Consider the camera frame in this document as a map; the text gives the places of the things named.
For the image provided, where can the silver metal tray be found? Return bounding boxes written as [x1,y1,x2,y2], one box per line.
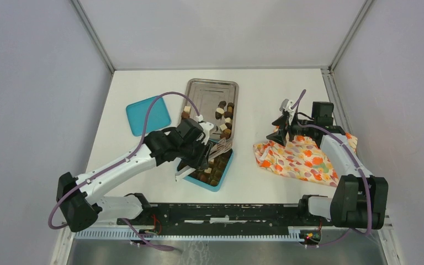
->
[185,78,239,139]

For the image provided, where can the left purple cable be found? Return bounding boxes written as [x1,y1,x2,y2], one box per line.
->
[47,92,183,252]

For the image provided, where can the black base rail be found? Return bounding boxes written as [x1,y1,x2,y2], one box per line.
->
[130,203,332,236]

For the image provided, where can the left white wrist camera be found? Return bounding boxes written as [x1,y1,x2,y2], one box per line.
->
[193,115,215,145]

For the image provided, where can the teal chocolate box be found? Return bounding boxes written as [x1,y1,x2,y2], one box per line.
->
[183,139,234,192]

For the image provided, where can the pile of assorted chocolates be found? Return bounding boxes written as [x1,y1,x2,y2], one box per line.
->
[194,96,234,141]

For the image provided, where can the teal box lid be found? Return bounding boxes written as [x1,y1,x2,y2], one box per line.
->
[125,97,171,137]

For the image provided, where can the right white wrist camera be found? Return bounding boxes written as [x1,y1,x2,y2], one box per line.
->
[279,99,297,116]

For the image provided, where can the purple cable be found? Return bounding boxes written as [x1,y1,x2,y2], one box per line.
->
[47,92,183,252]
[292,89,373,250]

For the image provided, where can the white slotted cable duct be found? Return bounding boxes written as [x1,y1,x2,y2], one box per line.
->
[73,226,308,243]

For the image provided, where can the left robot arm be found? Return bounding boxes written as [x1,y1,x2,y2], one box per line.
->
[55,118,214,232]

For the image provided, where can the floral cloth bag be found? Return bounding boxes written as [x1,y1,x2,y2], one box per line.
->
[253,136,339,187]

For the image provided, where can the metal serving tongs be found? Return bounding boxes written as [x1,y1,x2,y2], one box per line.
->
[173,139,233,183]

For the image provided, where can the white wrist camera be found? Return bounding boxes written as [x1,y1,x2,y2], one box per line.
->
[279,99,297,116]
[193,115,215,145]

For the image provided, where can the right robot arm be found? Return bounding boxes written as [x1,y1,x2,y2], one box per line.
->
[266,99,389,230]

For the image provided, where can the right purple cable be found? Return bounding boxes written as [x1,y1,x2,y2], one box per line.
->
[292,89,373,250]

